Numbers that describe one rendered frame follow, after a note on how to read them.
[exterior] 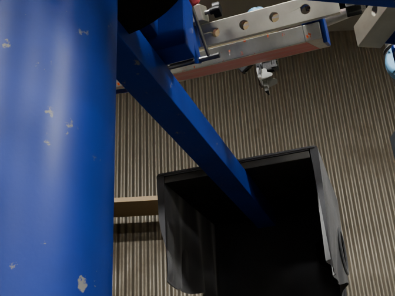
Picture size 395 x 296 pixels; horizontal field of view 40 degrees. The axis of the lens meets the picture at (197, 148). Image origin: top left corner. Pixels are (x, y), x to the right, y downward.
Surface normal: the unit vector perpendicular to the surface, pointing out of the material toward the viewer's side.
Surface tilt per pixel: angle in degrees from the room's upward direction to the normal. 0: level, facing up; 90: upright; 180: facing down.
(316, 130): 90
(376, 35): 180
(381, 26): 180
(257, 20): 122
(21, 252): 90
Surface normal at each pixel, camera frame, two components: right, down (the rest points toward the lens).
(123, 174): -0.03, -0.42
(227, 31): -0.26, 0.15
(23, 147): 0.36, -0.41
